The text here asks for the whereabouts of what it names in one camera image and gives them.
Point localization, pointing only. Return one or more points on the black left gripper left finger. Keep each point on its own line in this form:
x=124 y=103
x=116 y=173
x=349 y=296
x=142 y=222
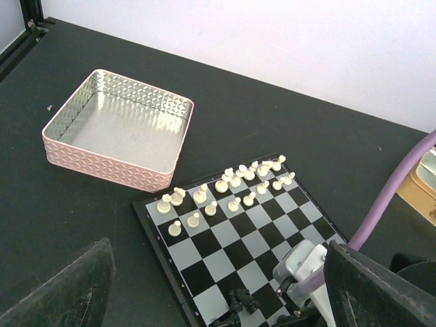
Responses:
x=77 y=295

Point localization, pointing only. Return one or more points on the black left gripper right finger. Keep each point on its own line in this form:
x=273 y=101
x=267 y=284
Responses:
x=364 y=293

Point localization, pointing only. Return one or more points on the white chess piece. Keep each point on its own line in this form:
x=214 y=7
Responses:
x=178 y=196
x=221 y=185
x=164 y=205
x=200 y=196

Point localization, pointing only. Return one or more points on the white pawn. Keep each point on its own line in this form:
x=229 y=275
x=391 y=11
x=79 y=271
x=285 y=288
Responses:
x=211 y=209
x=174 y=229
x=262 y=188
x=194 y=220
x=234 y=204
x=248 y=200

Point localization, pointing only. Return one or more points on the gold metal tin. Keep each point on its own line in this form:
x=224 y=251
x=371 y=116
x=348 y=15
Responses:
x=418 y=187

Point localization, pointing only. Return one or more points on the black and white chessboard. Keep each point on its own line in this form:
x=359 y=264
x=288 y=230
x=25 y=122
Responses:
x=232 y=250

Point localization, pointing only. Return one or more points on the pink metal tin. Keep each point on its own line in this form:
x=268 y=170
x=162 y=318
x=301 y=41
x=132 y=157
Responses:
x=121 y=130

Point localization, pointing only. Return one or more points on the black frame post left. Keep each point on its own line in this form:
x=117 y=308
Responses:
x=36 y=27

